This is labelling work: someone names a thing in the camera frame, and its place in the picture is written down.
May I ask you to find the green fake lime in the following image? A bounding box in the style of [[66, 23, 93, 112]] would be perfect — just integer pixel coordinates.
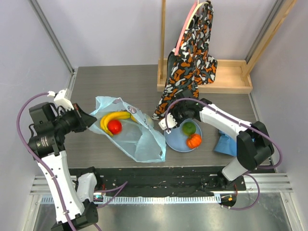
[[182, 121, 196, 136]]

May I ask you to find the orange fake pumpkin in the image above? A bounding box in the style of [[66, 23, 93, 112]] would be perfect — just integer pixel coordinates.
[[186, 133, 202, 149]]

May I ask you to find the red fake tomato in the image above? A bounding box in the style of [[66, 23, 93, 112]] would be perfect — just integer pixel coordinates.
[[107, 119, 122, 135]]

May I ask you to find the camouflage patterned fabric bag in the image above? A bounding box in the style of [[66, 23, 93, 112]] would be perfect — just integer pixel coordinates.
[[152, 0, 218, 120]]

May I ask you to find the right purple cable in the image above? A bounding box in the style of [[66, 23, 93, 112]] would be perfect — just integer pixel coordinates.
[[165, 97, 282, 210]]

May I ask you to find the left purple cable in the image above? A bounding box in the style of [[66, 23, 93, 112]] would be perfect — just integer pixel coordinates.
[[16, 92, 128, 231]]

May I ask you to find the purple cable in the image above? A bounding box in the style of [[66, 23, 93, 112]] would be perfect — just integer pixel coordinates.
[[165, 97, 282, 210], [16, 92, 128, 231]]

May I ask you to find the blue round plate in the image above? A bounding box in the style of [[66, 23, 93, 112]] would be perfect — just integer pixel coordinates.
[[164, 119, 202, 153]]

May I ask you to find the wooden rack frame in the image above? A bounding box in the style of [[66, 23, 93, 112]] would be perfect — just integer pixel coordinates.
[[156, 0, 298, 94]]

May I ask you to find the white slotted cable duct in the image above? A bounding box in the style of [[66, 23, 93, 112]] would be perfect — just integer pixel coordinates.
[[40, 194, 221, 205]]

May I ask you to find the yellow fake banana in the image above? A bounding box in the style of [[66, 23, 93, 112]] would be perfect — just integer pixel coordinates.
[[100, 111, 137, 136]]

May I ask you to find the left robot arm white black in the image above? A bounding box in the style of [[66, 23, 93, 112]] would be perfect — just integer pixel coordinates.
[[28, 102, 103, 231]]

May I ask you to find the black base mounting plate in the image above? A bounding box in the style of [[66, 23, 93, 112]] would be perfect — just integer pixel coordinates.
[[69, 167, 246, 197]]

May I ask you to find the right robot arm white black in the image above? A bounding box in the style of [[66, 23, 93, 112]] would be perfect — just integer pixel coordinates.
[[165, 98, 274, 190]]

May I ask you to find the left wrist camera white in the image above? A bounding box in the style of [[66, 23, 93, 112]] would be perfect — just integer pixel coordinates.
[[48, 89, 74, 111]]

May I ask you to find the pink cream hanger hoop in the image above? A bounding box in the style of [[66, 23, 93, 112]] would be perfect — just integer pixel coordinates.
[[174, 0, 208, 55]]

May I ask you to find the blue cloth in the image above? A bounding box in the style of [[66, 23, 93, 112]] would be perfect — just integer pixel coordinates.
[[214, 130, 237, 157]]

